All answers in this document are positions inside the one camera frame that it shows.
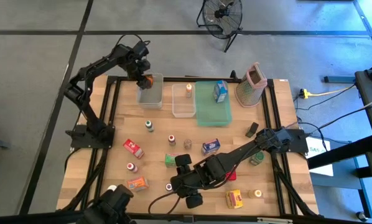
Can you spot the green candy color bottle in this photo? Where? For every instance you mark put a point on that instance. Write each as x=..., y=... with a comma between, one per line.
x=149, y=125

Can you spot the grey metal bar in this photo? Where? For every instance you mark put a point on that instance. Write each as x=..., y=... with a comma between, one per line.
x=338, y=79

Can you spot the black frame clamp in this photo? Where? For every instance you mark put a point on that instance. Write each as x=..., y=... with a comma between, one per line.
x=233, y=74

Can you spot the yellow-lidded jar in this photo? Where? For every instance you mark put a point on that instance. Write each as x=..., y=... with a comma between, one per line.
x=256, y=193

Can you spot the violet candy color bottle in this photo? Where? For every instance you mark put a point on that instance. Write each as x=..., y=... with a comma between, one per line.
x=169, y=186

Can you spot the white paper sheet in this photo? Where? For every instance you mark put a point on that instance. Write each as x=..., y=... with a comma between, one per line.
x=319, y=161

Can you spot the black aluminium table frame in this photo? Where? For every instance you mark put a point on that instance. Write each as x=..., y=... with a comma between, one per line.
x=176, y=79

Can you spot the orange packet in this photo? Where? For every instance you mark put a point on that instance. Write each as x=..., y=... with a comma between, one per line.
x=148, y=81

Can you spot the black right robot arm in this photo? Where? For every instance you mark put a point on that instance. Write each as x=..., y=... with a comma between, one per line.
x=251, y=146

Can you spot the blue Frosted Flakes cereal box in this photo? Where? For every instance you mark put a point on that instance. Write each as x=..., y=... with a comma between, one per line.
x=210, y=147

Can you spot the yellow candy color bottle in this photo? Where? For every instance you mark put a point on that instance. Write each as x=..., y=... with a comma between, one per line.
x=188, y=90

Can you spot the black workbench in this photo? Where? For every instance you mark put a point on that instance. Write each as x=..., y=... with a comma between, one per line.
x=368, y=90

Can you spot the green Apple Jacks cereal box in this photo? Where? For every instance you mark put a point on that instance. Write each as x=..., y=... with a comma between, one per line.
x=170, y=159

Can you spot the small glass cork jar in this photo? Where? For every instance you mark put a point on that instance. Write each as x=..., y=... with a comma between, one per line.
x=187, y=143

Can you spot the black floor fan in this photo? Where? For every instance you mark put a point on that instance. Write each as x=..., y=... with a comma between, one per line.
x=221, y=18

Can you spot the black caster wheel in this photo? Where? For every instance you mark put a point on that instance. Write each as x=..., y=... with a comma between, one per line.
x=361, y=215

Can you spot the yellow box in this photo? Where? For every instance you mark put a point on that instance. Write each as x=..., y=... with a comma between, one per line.
x=234, y=199

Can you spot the dark green box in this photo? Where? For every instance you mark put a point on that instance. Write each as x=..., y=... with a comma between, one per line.
x=252, y=129

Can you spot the clear plastic bin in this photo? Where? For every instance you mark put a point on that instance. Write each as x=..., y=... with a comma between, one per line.
x=183, y=107

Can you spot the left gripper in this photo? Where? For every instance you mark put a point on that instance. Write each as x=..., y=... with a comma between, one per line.
x=144, y=66

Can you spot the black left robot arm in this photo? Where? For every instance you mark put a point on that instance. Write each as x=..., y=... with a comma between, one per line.
x=99, y=62

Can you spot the red cereal box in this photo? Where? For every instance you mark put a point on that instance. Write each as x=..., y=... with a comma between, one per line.
x=133, y=148

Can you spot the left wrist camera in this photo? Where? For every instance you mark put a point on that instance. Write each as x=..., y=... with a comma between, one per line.
x=141, y=48

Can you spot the green plastic bin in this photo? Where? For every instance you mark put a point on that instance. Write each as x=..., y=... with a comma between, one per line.
x=209, y=112

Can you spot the orange box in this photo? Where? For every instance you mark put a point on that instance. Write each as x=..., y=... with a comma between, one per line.
x=137, y=183

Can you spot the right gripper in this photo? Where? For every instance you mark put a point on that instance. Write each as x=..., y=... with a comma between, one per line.
x=184, y=183

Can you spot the white plastic bin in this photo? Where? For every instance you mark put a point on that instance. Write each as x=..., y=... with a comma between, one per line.
x=150, y=99

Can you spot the red candy color bottle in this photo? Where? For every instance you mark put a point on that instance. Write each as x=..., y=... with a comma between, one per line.
x=171, y=140

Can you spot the red-tipped candy color bottle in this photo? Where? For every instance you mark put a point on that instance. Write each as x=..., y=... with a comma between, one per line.
x=131, y=167

